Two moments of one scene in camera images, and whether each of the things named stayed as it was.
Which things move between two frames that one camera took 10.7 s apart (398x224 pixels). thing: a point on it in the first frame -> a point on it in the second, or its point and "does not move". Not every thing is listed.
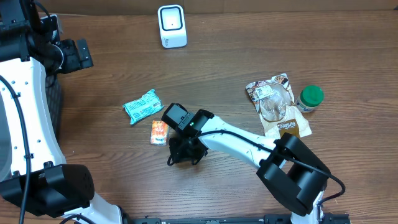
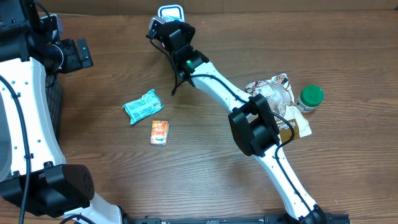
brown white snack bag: [275, 104] does not move
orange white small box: [159, 133] does not move
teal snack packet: [143, 106] does not move
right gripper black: [181, 156] -> [185, 30]
